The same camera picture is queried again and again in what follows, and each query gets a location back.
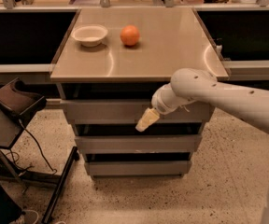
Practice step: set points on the grey bottom drawer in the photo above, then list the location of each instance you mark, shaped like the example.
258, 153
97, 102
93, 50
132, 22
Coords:
137, 168

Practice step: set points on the orange fruit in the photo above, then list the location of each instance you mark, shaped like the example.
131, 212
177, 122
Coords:
129, 35

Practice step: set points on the grey middle drawer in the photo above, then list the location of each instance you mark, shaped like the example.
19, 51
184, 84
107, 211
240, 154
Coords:
138, 144

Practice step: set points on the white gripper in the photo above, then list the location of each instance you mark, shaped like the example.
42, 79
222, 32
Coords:
160, 104

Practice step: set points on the grey drawer cabinet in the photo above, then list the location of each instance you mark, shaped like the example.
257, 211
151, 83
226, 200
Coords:
170, 39

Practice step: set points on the grey drawer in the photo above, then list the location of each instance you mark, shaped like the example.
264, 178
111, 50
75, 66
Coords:
138, 144
137, 168
127, 111

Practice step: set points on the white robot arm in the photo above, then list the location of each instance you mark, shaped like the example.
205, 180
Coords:
189, 85

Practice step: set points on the dark device on stand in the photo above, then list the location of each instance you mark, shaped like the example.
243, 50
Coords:
18, 103

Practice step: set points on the grey top drawer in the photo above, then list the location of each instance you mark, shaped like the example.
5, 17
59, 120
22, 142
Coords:
127, 111

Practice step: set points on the white bowl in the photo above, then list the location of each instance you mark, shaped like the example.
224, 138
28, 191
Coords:
90, 35

